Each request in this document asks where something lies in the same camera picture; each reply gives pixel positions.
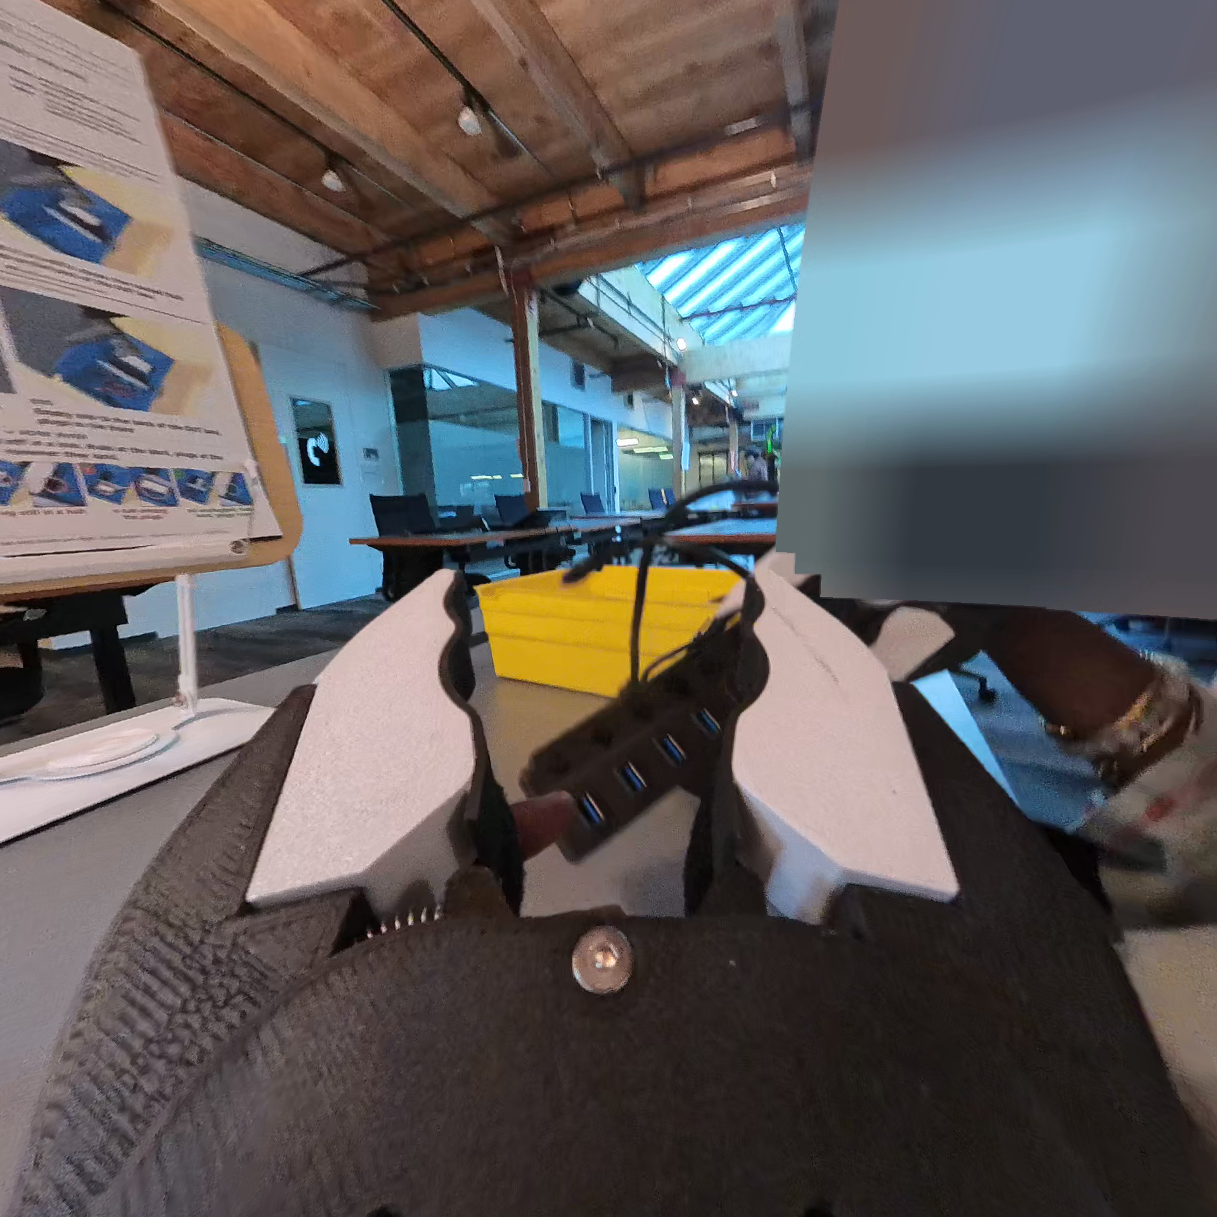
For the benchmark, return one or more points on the person's right forearm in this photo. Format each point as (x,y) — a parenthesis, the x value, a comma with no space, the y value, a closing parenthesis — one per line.
(1165,809)

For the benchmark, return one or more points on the dark side table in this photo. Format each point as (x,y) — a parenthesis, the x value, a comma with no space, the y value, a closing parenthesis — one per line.
(57,647)

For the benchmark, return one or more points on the white clipboard stand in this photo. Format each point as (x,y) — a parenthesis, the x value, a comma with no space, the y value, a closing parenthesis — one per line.
(115,743)

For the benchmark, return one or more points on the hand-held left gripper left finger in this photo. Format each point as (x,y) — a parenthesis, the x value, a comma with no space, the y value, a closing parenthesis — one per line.
(380,743)

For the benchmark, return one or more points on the person's left hand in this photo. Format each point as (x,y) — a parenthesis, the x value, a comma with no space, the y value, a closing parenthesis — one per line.
(544,824)

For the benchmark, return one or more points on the black usb hub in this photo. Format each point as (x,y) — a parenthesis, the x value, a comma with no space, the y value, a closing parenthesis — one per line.
(657,724)

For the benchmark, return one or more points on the ceiling spot lamp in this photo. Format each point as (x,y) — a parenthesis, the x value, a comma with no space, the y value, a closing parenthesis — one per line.
(471,120)
(332,179)

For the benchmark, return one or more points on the long wooden desk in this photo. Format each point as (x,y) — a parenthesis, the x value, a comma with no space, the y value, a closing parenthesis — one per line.
(457,541)

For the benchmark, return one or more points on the printed instruction sheet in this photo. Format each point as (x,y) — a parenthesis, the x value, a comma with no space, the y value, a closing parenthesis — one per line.
(95,286)

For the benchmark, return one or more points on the wooden clipboard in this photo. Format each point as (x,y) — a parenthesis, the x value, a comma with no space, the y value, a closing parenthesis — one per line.
(261,428)

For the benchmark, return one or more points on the dark door with phone sign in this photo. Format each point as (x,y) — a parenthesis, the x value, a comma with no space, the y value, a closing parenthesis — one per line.
(316,443)

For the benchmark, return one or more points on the black office chair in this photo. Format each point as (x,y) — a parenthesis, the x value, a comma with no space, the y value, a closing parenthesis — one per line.
(405,521)
(519,511)

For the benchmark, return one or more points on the yellow plastic bin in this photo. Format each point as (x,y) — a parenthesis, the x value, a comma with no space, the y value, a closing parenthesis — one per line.
(590,628)

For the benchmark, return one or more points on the wooden support post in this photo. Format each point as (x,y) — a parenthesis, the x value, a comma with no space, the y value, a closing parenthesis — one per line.
(528,399)

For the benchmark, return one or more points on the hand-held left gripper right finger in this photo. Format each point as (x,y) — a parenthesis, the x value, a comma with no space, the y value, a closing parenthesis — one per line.
(837,761)

